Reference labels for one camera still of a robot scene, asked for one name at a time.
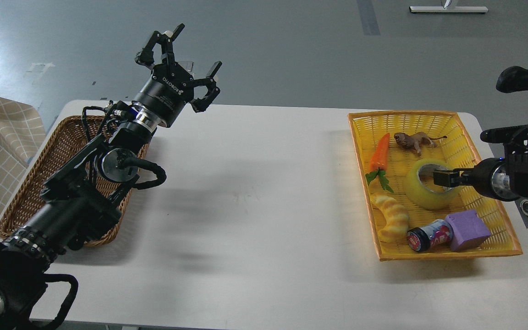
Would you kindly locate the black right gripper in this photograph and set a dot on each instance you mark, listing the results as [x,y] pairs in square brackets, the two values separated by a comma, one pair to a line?
[489,178]

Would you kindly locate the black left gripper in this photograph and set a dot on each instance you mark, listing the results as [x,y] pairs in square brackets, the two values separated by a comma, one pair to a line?
[167,91]

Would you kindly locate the yellow tape roll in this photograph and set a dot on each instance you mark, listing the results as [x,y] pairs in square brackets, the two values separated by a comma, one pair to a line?
[422,190]

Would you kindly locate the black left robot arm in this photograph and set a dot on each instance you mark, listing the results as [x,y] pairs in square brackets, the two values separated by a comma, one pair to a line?
[82,198]

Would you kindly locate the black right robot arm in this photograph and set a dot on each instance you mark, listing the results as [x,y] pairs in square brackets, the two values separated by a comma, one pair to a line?
[515,142]

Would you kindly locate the brown toy lion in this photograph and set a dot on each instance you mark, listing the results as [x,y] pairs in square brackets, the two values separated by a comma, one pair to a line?
[415,141]

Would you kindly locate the yellow plastic basket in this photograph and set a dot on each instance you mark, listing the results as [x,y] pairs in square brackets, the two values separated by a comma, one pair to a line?
[456,150]

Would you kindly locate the small red black can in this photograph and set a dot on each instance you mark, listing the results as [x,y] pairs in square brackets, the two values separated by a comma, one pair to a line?
[421,239]

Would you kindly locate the purple sponge block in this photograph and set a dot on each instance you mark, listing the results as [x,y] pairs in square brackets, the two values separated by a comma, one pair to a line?
[469,230]

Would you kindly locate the yellow toy croissant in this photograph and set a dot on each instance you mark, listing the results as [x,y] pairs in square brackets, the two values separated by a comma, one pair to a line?
[395,215]

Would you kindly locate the orange toy carrot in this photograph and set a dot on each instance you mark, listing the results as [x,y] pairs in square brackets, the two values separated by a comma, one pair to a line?
[378,164]

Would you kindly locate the brown wicker basket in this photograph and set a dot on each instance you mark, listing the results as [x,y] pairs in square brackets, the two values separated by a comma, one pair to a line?
[66,139]

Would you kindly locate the white stand base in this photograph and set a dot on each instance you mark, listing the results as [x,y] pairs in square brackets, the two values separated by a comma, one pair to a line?
[448,6]

